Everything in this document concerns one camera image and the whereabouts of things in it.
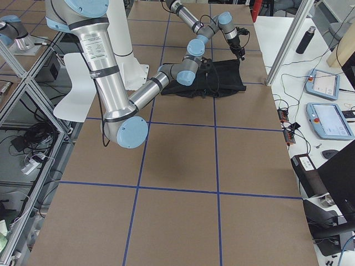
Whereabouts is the black monitor stand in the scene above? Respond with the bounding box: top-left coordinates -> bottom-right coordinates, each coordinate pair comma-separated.
303,141 -> 354,256

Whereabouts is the blue teach pendant far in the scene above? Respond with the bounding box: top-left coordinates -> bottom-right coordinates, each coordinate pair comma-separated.
305,69 -> 340,100

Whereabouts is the blue teach pendant near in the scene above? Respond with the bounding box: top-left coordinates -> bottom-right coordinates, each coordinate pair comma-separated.
306,103 -> 354,140

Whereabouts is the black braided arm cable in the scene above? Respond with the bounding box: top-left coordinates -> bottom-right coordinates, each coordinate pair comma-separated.
80,41 -> 114,147

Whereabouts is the blue teach pendant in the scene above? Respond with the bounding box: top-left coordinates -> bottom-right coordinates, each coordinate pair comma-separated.
305,69 -> 340,100
306,103 -> 354,140

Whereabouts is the aluminium frame post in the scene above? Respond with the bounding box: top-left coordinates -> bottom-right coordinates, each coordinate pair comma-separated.
266,0 -> 314,86

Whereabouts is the white central pedestal column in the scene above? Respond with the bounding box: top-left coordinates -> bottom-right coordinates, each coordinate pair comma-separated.
106,0 -> 149,91

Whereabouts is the black computer mouse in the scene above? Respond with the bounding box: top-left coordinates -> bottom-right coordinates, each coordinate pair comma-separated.
321,149 -> 338,160

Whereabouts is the black water bottle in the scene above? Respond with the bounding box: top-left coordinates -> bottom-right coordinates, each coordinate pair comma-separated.
296,26 -> 316,54

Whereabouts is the black box device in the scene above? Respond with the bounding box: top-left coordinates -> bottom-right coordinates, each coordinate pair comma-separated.
291,154 -> 328,197

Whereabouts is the orange terminal block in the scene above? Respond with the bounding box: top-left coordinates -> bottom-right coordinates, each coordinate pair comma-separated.
277,108 -> 296,146

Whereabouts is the white plastic chair shell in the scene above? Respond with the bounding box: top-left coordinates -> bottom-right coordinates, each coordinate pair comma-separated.
53,53 -> 96,122

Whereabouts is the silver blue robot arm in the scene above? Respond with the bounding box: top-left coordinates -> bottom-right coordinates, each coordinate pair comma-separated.
45,1 -> 209,149
164,1 -> 250,60

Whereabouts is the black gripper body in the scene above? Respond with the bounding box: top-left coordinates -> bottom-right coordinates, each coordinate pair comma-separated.
229,37 -> 244,53

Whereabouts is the black printed t-shirt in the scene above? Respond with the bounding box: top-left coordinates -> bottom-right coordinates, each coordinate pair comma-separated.
160,59 -> 246,98

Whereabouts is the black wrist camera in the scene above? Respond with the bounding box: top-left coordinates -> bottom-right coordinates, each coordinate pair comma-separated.
236,27 -> 250,36
199,57 -> 213,79

